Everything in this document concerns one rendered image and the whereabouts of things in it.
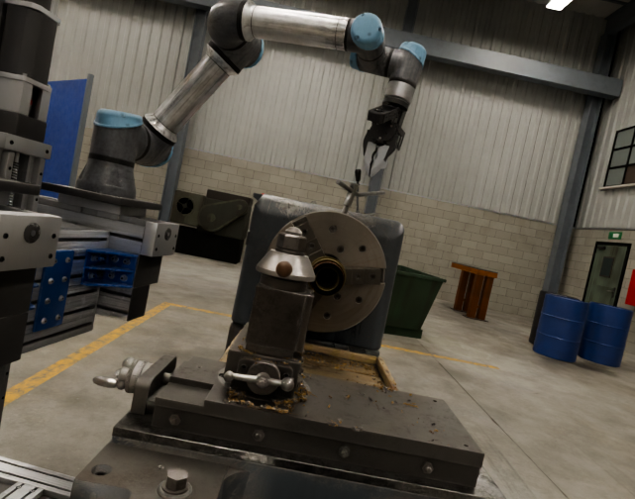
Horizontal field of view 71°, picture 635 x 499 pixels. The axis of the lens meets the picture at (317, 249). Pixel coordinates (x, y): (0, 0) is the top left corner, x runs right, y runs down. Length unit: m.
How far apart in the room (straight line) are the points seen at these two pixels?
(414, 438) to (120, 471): 0.32
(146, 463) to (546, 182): 12.38
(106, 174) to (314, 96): 10.37
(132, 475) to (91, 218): 0.88
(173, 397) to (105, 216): 0.80
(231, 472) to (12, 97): 0.91
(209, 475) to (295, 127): 10.98
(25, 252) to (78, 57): 12.17
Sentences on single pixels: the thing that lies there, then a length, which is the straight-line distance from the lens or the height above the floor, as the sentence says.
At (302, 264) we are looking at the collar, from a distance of 0.56.
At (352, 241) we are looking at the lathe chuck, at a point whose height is 1.17.
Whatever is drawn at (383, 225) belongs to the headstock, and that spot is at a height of 1.23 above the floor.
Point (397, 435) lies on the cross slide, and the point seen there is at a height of 0.97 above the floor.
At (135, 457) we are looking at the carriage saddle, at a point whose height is 0.91.
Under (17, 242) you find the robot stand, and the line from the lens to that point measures 0.84.
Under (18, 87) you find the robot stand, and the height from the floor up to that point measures 1.35.
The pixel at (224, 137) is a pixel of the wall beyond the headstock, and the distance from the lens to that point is 11.46.
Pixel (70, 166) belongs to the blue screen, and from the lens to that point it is 5.92.
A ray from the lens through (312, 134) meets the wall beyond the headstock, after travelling 11.34.
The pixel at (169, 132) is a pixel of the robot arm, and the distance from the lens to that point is 1.44.
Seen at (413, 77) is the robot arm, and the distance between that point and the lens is 1.28.
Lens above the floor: 1.19
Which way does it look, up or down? 3 degrees down
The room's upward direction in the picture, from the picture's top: 12 degrees clockwise
